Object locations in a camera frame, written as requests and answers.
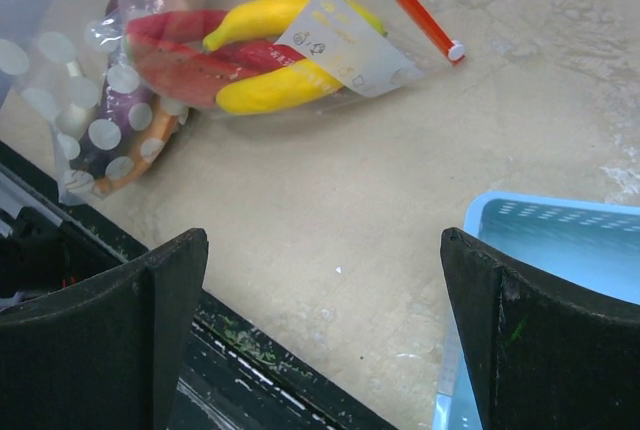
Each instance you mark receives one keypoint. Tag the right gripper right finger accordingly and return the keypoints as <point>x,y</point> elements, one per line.
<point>541,352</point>

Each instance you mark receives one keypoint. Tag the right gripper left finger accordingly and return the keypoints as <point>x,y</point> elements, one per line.
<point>104,353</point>

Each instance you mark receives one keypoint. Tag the purple eggplant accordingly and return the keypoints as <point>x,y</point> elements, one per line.
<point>105,37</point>

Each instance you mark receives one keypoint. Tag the watermelon slice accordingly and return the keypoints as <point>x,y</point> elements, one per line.
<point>181,73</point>

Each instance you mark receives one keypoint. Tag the polka dot zip bag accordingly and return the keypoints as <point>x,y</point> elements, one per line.
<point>50,62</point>

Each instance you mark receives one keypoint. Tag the red chili pepper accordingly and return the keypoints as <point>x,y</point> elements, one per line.
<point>259,55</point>
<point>177,26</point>

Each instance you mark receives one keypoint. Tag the yellow pepper piece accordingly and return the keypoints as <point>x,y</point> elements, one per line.
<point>291,86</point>

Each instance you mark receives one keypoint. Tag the red zipper clear bag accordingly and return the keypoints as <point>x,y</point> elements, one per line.
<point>368,69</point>

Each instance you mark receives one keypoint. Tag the yellow banana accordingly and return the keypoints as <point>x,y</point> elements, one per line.
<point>311,25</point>

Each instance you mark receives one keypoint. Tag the blue plastic basket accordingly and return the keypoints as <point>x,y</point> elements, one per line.
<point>593,245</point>

